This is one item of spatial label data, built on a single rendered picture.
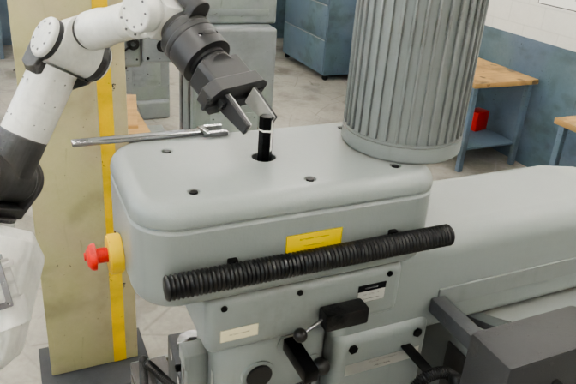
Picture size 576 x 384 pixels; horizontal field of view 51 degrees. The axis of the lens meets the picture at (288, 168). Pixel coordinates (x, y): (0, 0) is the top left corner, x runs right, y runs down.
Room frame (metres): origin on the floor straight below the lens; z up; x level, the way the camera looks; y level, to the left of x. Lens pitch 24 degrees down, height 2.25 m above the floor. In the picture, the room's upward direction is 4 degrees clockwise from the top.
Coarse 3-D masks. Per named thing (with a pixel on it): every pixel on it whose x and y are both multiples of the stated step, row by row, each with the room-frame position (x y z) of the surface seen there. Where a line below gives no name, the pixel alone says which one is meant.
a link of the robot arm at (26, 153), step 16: (0, 128) 1.04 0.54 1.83; (0, 144) 1.02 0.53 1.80; (16, 144) 1.01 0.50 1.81; (32, 144) 1.03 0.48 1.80; (0, 160) 0.98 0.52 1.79; (16, 160) 1.01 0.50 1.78; (32, 160) 1.03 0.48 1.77; (0, 176) 0.96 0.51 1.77; (16, 176) 1.00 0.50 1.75; (32, 176) 1.03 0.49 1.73; (0, 192) 0.96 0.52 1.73; (16, 192) 1.00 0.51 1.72; (32, 192) 1.04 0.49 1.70
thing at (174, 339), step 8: (168, 336) 1.31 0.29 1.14; (176, 336) 1.31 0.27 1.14; (184, 336) 1.30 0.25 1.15; (192, 336) 1.30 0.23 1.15; (168, 344) 1.30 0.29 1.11; (176, 344) 1.28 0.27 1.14; (168, 352) 1.31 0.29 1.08; (176, 352) 1.25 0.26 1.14; (168, 360) 1.31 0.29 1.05; (176, 360) 1.22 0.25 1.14; (168, 368) 1.31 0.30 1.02; (176, 376) 1.20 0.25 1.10
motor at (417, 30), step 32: (384, 0) 0.89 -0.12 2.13; (416, 0) 0.86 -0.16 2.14; (448, 0) 0.87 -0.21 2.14; (480, 0) 0.89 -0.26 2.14; (384, 32) 0.89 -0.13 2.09; (416, 32) 0.87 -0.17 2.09; (448, 32) 0.86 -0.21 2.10; (480, 32) 0.92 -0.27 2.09; (352, 64) 0.95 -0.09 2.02; (384, 64) 0.88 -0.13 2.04; (416, 64) 0.86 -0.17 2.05; (448, 64) 0.87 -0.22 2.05; (352, 96) 0.93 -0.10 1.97; (384, 96) 0.88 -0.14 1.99; (416, 96) 0.86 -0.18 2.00; (448, 96) 0.88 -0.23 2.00; (352, 128) 0.91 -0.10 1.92; (384, 128) 0.87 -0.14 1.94; (416, 128) 0.86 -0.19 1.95; (448, 128) 0.88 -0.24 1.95; (416, 160) 0.86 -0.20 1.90
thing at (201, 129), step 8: (200, 128) 0.93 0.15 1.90; (208, 128) 0.94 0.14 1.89; (216, 128) 0.95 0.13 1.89; (104, 136) 0.86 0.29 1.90; (112, 136) 0.87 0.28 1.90; (120, 136) 0.87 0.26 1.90; (128, 136) 0.87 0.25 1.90; (136, 136) 0.87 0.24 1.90; (144, 136) 0.88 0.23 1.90; (152, 136) 0.88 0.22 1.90; (160, 136) 0.89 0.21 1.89; (168, 136) 0.89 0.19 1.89; (176, 136) 0.90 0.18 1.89; (184, 136) 0.91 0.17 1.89; (208, 136) 0.91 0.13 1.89; (72, 144) 0.83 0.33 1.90; (80, 144) 0.83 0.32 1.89; (88, 144) 0.84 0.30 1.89; (96, 144) 0.84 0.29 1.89; (104, 144) 0.85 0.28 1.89
